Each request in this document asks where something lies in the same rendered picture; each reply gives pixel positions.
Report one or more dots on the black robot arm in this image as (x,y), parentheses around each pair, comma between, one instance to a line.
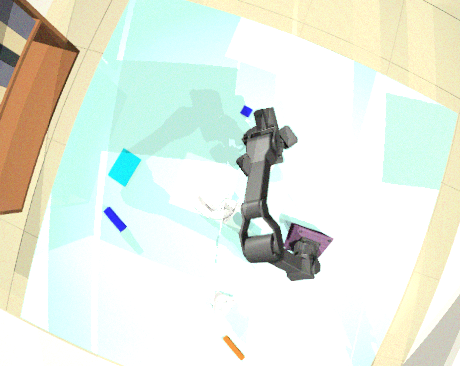
(264,149)

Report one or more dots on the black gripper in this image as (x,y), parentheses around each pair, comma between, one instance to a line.
(288,138)

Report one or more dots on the small blue block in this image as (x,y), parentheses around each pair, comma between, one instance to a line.
(114,218)

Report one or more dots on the blue flat square plate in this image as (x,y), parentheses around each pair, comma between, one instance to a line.
(246,111)

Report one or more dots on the orange flat bar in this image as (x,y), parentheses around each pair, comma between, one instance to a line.
(232,346)

